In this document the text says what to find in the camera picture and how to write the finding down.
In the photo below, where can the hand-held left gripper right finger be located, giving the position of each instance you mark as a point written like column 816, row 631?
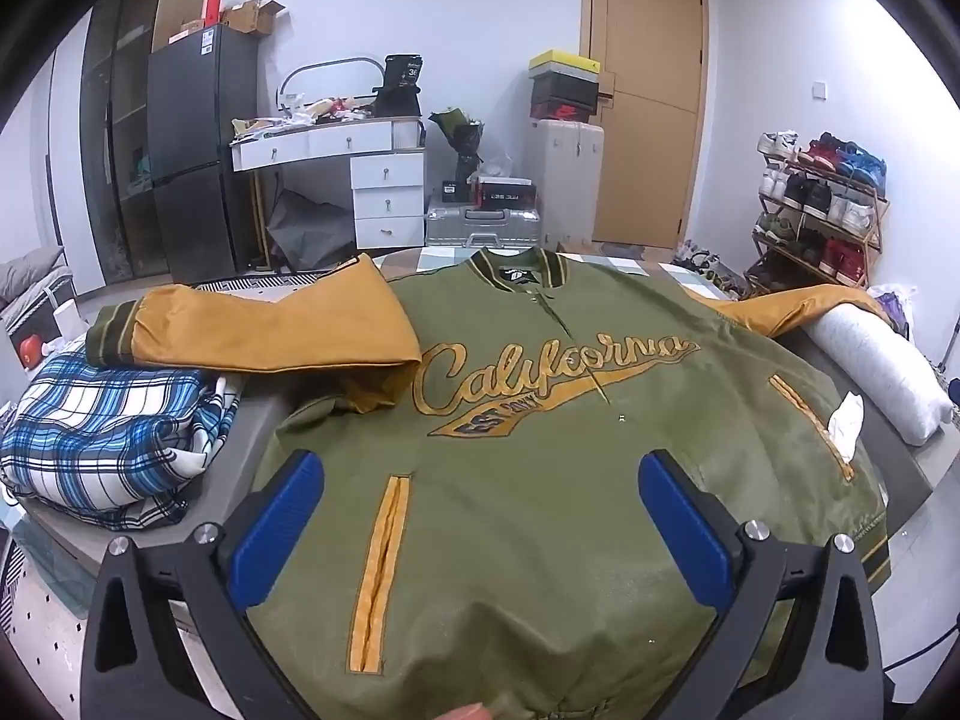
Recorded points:
column 682, row 532

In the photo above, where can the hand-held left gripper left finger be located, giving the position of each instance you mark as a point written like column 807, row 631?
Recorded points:
column 277, row 525

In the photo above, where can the green varsity jacket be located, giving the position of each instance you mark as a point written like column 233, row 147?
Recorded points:
column 525, row 502

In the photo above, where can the white crumpled tissue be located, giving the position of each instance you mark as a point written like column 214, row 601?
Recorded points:
column 846, row 424

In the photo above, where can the blue plaid cloth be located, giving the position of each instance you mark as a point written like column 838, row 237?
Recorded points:
column 97, row 435

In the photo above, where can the white speckled pillow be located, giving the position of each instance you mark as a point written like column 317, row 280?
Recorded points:
column 877, row 367

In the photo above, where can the grey cloth bag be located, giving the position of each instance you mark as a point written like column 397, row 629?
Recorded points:
column 311, row 232

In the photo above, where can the purple plastic bag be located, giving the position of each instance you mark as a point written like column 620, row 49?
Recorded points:
column 892, row 307

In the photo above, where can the grey pillow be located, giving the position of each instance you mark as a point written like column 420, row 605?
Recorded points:
column 34, row 270

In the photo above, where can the silver hard case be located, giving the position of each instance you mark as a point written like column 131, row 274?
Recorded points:
column 480, row 229

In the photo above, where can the wooden shoe rack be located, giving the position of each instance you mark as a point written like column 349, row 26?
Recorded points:
column 874, row 229

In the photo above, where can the white dressing table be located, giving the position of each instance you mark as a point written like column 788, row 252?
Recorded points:
column 386, row 180

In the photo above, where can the rows of sneakers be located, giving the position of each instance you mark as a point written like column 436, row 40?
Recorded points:
column 814, row 195

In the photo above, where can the white cabinet by door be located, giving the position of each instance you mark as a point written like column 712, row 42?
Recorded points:
column 562, row 180

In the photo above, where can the black box with red stripe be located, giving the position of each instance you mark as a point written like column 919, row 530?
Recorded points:
column 506, row 195

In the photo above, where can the black refrigerator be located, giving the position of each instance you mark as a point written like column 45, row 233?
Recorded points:
column 199, row 150

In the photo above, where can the dark glass cabinet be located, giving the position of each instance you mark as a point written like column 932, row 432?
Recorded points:
column 120, row 127

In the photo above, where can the black wrapped bouquet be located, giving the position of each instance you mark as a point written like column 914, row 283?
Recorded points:
column 461, row 139

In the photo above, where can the red and black shoe box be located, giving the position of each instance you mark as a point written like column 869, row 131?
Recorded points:
column 562, row 110

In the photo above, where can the wooden door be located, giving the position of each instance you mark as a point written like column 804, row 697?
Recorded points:
column 645, row 52

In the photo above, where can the yellow lid shoe box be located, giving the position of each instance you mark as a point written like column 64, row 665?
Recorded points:
column 562, row 61

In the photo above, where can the small open cardboard boxes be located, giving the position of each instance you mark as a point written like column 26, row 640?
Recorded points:
column 251, row 15

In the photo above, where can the curved metal frame mirror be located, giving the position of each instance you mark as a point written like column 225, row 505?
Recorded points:
column 330, row 62

